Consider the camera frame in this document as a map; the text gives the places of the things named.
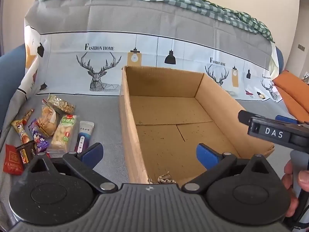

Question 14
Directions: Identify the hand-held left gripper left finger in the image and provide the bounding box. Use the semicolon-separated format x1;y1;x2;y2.
23;142;119;195

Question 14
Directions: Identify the orange cushion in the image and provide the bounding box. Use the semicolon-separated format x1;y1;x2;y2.
274;70;309;124

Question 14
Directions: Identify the person's right hand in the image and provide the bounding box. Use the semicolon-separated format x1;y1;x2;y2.
281;161;309;218

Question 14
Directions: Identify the yellow snack packet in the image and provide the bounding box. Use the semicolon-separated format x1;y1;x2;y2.
11;119;34;148

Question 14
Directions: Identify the green label puffed rice bar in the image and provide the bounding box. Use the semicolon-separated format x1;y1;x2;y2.
51;114;78;154

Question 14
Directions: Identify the small red stick packet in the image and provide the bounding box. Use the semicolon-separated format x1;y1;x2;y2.
22;109;35;126

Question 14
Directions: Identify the purple candy packet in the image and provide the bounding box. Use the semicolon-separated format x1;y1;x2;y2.
28;119;50;154

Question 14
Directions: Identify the dark brown biscuit packet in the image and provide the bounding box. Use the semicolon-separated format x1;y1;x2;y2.
16;141;37;171

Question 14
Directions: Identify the cardboard box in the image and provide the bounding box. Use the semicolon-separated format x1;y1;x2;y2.
119;65;275;184

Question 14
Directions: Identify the clear cracker packet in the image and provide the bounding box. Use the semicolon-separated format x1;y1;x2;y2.
35;99;61;137

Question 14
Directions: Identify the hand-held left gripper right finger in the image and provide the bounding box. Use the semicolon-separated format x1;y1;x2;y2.
181;143;269;195

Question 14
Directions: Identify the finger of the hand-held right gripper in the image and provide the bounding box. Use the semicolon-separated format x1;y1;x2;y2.
275;115;299;125
238;110;253;126

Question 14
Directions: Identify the white blue stick packet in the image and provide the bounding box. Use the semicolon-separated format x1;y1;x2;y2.
74;121;95;154

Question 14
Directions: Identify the red packet with gold label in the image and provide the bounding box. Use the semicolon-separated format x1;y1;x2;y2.
2;144;25;176

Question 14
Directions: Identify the clear peanut packet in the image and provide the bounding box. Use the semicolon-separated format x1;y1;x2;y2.
47;94;76;114

